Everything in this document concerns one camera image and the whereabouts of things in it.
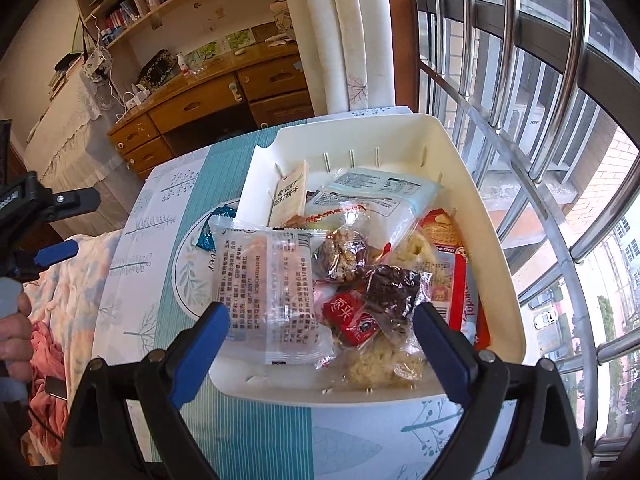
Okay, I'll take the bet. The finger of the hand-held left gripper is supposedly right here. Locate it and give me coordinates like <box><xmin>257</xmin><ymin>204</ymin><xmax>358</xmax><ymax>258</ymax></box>
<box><xmin>14</xmin><ymin>239</ymin><xmax>81</xmax><ymax>282</ymax></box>
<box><xmin>44</xmin><ymin>186</ymin><xmax>102</xmax><ymax>223</ymax></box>

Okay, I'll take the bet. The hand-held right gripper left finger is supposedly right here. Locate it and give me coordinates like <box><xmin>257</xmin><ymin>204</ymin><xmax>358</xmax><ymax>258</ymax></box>
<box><xmin>59</xmin><ymin>301</ymin><xmax>231</xmax><ymax>480</ymax></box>

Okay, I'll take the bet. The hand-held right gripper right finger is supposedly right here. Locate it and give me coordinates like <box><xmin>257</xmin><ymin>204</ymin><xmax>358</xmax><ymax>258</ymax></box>
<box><xmin>413</xmin><ymin>301</ymin><xmax>585</xmax><ymax>480</ymax></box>

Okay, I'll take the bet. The clear crumbly rice cake packet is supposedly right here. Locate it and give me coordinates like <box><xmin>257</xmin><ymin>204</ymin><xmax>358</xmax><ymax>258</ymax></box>
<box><xmin>387</xmin><ymin>227</ymin><xmax>441</xmax><ymax>286</ymax></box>
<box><xmin>340</xmin><ymin>335</ymin><xmax>431</xmax><ymax>391</ymax></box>

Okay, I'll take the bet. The clear dark seed snack packet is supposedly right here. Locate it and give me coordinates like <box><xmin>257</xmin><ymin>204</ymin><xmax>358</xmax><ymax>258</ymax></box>
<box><xmin>362</xmin><ymin>264</ymin><xmax>435</xmax><ymax>346</ymax></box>

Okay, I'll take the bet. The red white snack packet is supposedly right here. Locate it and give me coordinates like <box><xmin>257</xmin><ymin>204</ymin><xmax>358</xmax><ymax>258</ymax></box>
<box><xmin>417</xmin><ymin>207</ymin><xmax>493</xmax><ymax>353</ymax></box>

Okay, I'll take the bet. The clear packet with grey cake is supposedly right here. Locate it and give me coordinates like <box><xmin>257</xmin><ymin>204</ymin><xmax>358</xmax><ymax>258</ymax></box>
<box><xmin>207</xmin><ymin>215</ymin><xmax>336</xmax><ymax>368</ymax></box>

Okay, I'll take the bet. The red date snack packet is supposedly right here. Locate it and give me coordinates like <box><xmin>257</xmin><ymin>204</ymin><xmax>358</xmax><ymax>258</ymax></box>
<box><xmin>321</xmin><ymin>290</ymin><xmax>382</xmax><ymax>348</ymax></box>

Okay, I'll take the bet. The blue snack packet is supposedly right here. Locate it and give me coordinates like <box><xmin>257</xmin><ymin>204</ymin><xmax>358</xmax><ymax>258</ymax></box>
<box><xmin>195</xmin><ymin>204</ymin><xmax>237</xmax><ymax>252</ymax></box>

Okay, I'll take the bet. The clear nut snack packet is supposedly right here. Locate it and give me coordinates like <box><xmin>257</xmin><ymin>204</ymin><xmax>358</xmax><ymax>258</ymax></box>
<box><xmin>305</xmin><ymin>204</ymin><xmax>373</xmax><ymax>283</ymax></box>

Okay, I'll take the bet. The cream plastic basket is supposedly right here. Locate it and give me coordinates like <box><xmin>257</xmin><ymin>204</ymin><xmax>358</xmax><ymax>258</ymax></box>
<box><xmin>209</xmin><ymin>112</ymin><xmax>528</xmax><ymax>405</ymax></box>

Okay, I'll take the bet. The large white bread packet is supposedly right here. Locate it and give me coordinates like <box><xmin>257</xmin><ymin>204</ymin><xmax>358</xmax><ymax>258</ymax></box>
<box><xmin>305</xmin><ymin>169</ymin><xmax>443</xmax><ymax>241</ymax></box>

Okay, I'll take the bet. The tan cracker packet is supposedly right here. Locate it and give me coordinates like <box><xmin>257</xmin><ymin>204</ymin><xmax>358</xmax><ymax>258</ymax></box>
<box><xmin>267</xmin><ymin>160</ymin><xmax>308</xmax><ymax>228</ymax></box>

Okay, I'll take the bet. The person's left hand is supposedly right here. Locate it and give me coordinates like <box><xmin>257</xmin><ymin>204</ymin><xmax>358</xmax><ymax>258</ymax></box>
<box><xmin>0</xmin><ymin>292</ymin><xmax>34</xmax><ymax>386</ymax></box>

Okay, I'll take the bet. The floral blanket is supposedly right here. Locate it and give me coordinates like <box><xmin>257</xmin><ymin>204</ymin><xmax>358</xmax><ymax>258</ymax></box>
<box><xmin>20</xmin><ymin>230</ymin><xmax>131</xmax><ymax>461</ymax></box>

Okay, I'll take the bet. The white lace cover cloth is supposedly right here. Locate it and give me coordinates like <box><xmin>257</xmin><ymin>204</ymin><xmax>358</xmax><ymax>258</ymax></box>
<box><xmin>25</xmin><ymin>67</ymin><xmax>146</xmax><ymax>233</ymax></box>

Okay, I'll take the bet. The leaf print tablecloth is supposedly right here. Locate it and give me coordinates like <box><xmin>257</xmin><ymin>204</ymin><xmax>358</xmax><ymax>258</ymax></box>
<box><xmin>92</xmin><ymin>105</ymin><xmax>531</xmax><ymax>480</ymax></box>

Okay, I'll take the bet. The white power strip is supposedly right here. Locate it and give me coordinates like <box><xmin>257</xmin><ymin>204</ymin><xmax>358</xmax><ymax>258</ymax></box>
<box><xmin>120</xmin><ymin>87</ymin><xmax>151</xmax><ymax>111</ymax></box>

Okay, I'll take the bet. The metal window railing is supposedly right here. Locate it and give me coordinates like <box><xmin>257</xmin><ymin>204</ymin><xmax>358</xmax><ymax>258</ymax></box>
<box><xmin>420</xmin><ymin>0</ymin><xmax>640</xmax><ymax>461</ymax></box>

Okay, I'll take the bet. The floral fabric pouch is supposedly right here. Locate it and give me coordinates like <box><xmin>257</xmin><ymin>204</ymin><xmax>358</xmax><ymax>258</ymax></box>
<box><xmin>82</xmin><ymin>45</ymin><xmax>113</xmax><ymax>80</ymax></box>

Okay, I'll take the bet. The dark floral tin box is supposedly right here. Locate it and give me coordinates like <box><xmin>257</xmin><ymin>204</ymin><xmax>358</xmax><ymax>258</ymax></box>
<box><xmin>136</xmin><ymin>49</ymin><xmax>182</xmax><ymax>95</ymax></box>

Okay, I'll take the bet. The wooden desk with drawers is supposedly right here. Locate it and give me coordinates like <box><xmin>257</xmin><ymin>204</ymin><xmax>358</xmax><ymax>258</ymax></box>
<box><xmin>107</xmin><ymin>42</ymin><xmax>316</xmax><ymax>181</ymax></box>

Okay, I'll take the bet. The wooden bookshelf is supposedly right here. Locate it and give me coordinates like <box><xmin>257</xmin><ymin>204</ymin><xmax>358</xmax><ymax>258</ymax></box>
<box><xmin>72</xmin><ymin>0</ymin><xmax>301</xmax><ymax>61</ymax></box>

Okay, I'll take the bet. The white leaf print curtain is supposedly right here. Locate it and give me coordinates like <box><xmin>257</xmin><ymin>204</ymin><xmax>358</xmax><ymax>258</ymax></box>
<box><xmin>277</xmin><ymin>0</ymin><xmax>401</xmax><ymax>116</ymax></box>

